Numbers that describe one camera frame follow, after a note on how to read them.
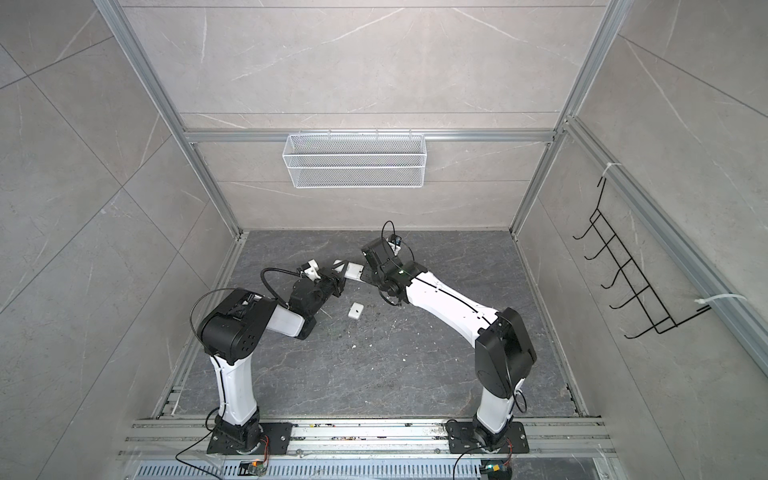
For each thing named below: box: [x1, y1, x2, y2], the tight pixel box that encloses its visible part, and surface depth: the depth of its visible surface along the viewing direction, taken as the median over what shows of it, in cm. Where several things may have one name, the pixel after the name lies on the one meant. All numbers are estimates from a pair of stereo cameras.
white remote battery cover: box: [348, 302, 364, 320], surface depth 98 cm
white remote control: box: [331, 259, 366, 283], surface depth 92 cm
